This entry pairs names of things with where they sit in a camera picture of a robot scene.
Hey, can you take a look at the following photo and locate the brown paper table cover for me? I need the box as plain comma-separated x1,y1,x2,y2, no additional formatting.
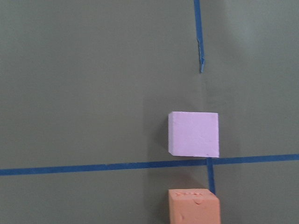
0,0,299,224

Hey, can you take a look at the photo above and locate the pink foam cube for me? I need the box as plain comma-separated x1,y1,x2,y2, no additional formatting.
168,112,220,158

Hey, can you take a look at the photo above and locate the orange foam cube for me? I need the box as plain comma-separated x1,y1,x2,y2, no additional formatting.
168,189,221,224

